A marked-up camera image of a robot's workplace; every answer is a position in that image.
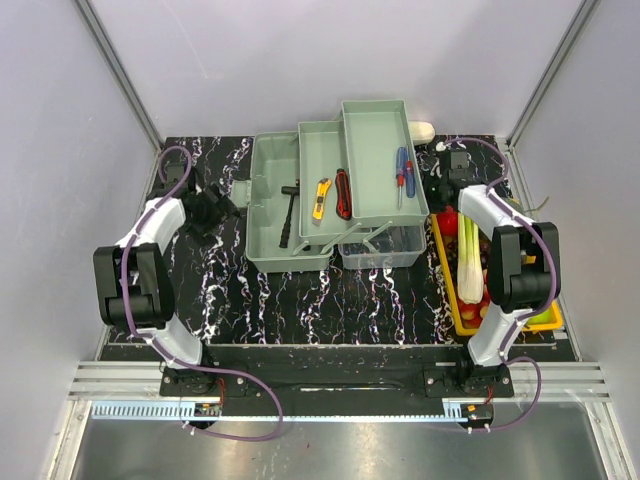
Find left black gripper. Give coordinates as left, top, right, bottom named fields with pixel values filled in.
left=182, top=182, right=241, bottom=246

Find black rubber mallet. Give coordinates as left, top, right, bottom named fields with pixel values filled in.
left=279, top=183, right=300, bottom=249

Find clear grey plastic toolbox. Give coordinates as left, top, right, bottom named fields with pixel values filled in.
left=232, top=100, right=429, bottom=273

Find yellow utility knife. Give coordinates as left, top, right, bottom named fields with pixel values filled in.
left=312, top=178, right=332, bottom=225

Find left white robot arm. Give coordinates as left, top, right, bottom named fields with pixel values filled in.
left=93, top=163, right=238, bottom=395

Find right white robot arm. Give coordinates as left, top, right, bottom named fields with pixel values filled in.
left=425, top=148, right=561, bottom=396

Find red tomato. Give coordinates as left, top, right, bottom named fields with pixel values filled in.
left=437, top=211, right=458, bottom=237

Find napa cabbage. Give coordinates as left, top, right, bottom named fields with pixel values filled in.
left=409, top=121, right=436, bottom=146

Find green celery stalk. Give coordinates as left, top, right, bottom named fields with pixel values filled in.
left=457, top=213, right=484, bottom=304

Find black marble pattern mat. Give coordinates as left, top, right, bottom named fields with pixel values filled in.
left=99, top=134, right=581, bottom=347

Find red lychee fruits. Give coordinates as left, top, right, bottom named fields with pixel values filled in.
left=458, top=296, right=490, bottom=328

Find green apple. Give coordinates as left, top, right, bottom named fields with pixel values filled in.
left=528, top=307, right=554, bottom=325

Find yellow plastic basket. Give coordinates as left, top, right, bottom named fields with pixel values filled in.
left=430, top=214, right=564, bottom=337

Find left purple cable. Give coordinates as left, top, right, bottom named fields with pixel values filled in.
left=119, top=145, right=285, bottom=442

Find purple cable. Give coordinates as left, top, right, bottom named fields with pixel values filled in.
left=119, top=145, right=285, bottom=442
left=439, top=137, right=559, bottom=434

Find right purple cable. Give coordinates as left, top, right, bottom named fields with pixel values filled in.
left=439, top=137, right=559, bottom=434

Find aluminium frame rail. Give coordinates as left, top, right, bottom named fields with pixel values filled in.
left=68, top=362, right=610, bottom=426

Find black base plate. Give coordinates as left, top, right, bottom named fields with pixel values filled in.
left=159, top=343, right=516, bottom=406

